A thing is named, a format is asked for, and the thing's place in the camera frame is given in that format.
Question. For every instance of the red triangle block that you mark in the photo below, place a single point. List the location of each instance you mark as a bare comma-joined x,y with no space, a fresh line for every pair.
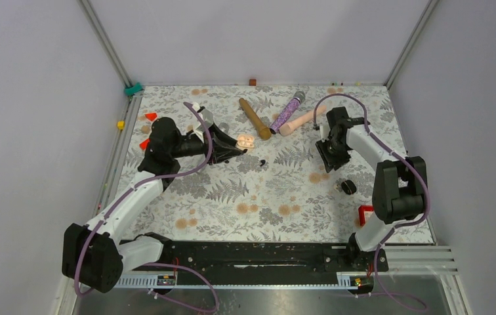
152,116

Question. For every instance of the teal corner clip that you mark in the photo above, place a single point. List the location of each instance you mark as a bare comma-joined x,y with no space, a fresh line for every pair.
133,89

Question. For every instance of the silver microphone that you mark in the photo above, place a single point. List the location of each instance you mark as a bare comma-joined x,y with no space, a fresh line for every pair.
223,128

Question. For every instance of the floral table mat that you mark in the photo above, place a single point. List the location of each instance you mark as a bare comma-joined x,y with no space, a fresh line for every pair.
291,198

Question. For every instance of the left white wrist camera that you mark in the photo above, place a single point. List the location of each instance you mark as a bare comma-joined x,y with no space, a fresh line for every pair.
205,114

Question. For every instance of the beige small block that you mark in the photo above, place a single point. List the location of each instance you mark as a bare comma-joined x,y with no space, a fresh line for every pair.
145,129

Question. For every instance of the gold microphone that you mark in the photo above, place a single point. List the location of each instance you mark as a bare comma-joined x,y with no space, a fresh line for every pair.
262,130

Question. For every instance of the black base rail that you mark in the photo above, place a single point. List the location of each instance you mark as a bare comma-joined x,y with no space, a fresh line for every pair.
266,263

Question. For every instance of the red box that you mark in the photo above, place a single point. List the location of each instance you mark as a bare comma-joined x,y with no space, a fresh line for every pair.
365,212

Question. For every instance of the beige charging case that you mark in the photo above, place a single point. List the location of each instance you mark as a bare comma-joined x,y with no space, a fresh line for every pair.
245,142

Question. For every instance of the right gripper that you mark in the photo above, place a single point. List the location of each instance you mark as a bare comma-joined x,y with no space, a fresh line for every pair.
329,161

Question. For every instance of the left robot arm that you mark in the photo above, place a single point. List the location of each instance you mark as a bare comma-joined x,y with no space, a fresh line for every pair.
93,254

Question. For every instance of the pink microphone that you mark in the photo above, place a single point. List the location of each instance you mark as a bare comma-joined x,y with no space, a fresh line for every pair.
289,127

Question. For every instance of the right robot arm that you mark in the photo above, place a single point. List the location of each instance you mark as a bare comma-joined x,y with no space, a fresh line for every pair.
400,194

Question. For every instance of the purple glitter microphone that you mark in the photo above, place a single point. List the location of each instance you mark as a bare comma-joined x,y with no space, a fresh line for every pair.
288,111

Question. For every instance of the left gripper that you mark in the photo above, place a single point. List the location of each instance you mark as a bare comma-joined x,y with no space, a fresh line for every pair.
222,155

